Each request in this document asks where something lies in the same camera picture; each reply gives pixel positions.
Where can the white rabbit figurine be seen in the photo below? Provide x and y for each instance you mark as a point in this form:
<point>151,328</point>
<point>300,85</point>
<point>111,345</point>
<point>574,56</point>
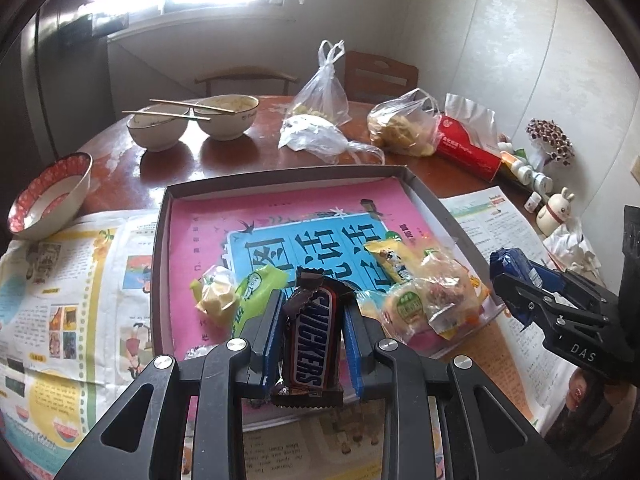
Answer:
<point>555,212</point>

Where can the wooden chair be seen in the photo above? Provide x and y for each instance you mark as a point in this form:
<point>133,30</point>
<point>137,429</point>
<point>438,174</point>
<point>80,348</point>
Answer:
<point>382,75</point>

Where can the white paper bag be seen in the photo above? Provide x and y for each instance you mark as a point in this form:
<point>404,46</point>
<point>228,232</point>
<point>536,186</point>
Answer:
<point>472,110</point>

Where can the white crumpled plastic bag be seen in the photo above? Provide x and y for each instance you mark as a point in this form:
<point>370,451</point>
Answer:
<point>312,137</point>

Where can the pink and blue book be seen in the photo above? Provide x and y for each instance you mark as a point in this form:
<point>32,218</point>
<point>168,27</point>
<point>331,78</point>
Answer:
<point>210,225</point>

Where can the shallow dark cardboard box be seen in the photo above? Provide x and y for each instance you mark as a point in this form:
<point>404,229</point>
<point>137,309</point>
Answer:
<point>162,260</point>

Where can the large colourful newspaper sheet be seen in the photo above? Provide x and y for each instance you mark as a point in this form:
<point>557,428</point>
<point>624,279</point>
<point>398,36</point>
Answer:
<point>60,310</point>

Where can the crumpled white tissue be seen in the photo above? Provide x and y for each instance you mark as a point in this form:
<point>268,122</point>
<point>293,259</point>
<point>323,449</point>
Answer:
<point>575,252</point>

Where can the beige ceramic bowl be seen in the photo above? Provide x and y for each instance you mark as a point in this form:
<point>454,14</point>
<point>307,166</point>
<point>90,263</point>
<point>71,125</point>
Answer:
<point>157,132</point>
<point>227,120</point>

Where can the yellow candy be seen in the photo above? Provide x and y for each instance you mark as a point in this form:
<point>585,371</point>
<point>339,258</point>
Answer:
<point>217,297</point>

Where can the round biscuit with green label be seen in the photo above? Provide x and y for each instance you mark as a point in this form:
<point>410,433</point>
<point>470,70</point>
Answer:
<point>407,310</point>

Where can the dark refrigerator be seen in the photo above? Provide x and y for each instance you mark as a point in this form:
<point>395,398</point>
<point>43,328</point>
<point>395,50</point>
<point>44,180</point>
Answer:
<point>55,70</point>

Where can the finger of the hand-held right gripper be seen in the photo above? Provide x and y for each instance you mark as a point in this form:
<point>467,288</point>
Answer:
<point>540,310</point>
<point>560,280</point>

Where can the brown chocolate bar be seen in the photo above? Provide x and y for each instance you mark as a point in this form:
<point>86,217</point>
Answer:
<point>310,340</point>

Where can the small white bottle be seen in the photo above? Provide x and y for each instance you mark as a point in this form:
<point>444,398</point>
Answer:
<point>542,183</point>
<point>525,175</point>
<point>533,201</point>

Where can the plastic bag of yellow snacks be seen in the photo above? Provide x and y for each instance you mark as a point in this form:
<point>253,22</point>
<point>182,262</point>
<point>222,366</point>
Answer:
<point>402,125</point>

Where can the orange and white tube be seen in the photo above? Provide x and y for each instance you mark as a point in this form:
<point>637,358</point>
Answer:
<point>511,160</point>

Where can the wooden chopstick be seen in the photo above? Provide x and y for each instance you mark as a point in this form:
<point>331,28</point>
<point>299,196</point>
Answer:
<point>165,114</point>
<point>185,103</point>

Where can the light green snack packet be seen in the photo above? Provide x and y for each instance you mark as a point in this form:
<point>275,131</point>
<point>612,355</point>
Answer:
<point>255,290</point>

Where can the brown dotted ornament bouquet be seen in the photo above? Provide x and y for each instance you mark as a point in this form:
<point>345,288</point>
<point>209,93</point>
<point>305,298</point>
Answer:
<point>550,137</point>

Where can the red patterned bowl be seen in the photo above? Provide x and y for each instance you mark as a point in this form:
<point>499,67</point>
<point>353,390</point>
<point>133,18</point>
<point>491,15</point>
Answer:
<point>50,200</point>

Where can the golden yellow wafer packet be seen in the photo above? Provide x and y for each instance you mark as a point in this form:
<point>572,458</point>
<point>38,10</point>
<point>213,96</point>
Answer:
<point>392,260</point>

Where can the red paper package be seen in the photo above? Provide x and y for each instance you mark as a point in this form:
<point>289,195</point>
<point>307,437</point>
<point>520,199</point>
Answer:
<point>467,152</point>

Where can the brown cake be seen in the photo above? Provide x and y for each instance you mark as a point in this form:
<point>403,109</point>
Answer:
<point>447,285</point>

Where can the blue biscuit packet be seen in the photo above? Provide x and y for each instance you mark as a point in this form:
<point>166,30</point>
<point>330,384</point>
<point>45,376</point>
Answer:
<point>505,260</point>

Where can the person's right hand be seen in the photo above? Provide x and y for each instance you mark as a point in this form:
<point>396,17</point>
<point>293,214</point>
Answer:
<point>587,395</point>

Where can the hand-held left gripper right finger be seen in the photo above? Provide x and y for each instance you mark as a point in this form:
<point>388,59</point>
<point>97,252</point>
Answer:
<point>351,355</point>

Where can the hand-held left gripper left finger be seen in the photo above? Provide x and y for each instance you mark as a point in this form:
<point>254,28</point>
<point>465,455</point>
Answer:
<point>274,350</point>

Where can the newspaper sheet with cartoon figures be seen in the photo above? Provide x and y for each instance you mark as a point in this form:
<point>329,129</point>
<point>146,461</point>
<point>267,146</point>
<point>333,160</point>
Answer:
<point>490,230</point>

